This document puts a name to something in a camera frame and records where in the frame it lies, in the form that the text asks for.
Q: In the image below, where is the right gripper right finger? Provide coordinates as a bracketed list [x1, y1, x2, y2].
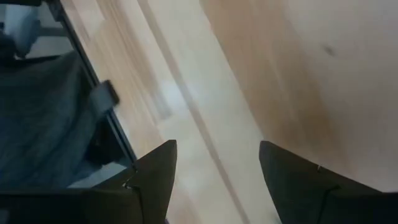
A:
[259, 140, 382, 224]

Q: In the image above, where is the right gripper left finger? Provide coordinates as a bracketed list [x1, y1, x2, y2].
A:
[93, 139, 178, 224]

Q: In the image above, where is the black frame clamp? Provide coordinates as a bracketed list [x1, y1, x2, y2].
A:
[90, 80, 121, 114]

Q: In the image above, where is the black aluminium table frame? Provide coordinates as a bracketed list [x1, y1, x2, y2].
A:
[40, 0, 137, 169]

